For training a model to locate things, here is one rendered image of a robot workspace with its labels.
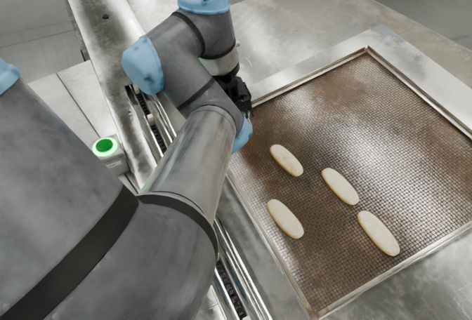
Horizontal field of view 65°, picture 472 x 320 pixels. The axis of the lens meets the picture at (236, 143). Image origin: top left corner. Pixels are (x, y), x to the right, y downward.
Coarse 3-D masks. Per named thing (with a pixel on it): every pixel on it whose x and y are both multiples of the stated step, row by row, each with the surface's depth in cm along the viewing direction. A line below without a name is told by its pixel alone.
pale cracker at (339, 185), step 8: (328, 168) 80; (328, 176) 78; (336, 176) 78; (328, 184) 78; (336, 184) 77; (344, 184) 76; (336, 192) 76; (344, 192) 75; (352, 192) 75; (344, 200) 75; (352, 200) 74
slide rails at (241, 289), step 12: (132, 96) 106; (144, 96) 106; (156, 108) 103; (144, 120) 100; (156, 120) 100; (144, 132) 97; (168, 132) 97; (156, 144) 94; (168, 144) 94; (156, 156) 92; (216, 228) 79; (228, 252) 76; (228, 264) 74; (216, 276) 72; (240, 276) 72; (216, 288) 71; (240, 288) 71; (228, 300) 69; (252, 300) 69; (228, 312) 68; (252, 312) 68
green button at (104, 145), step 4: (100, 140) 88; (104, 140) 88; (108, 140) 88; (96, 144) 87; (100, 144) 87; (104, 144) 87; (108, 144) 87; (112, 144) 87; (96, 148) 86; (100, 148) 86; (104, 148) 86; (108, 148) 86; (100, 152) 86; (104, 152) 86
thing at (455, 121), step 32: (352, 64) 97; (384, 64) 95; (416, 96) 88; (384, 128) 84; (352, 160) 81; (416, 160) 78; (448, 160) 77; (256, 192) 80; (320, 192) 77; (384, 192) 75; (448, 192) 73; (256, 224) 74; (320, 224) 74; (352, 224) 72; (416, 224) 70; (288, 256) 71; (320, 256) 70; (416, 256) 67; (320, 288) 66; (352, 288) 66
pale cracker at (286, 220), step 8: (272, 200) 77; (272, 208) 76; (280, 208) 76; (288, 208) 76; (272, 216) 75; (280, 216) 75; (288, 216) 74; (280, 224) 74; (288, 224) 73; (296, 224) 73; (288, 232) 73; (296, 232) 72
